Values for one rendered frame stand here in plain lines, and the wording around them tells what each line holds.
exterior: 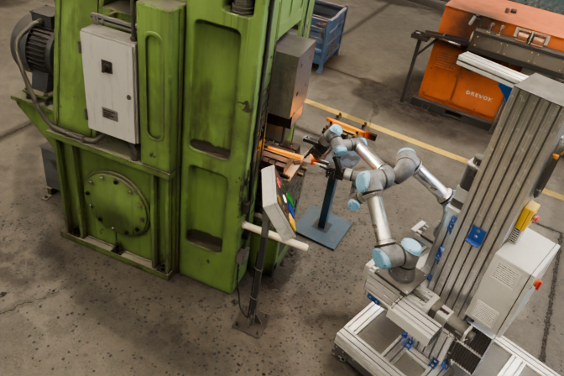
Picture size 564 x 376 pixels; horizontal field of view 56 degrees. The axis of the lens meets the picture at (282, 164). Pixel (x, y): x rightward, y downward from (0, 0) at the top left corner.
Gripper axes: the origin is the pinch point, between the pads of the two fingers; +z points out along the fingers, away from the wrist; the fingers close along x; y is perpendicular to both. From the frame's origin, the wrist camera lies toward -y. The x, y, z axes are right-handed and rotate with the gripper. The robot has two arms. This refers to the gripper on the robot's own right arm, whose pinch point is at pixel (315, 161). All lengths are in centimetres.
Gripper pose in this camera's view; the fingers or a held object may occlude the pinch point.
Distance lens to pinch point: 342.6
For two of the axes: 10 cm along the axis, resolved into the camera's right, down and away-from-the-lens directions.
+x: 3.7, -5.0, 7.8
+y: -1.1, 8.1, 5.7
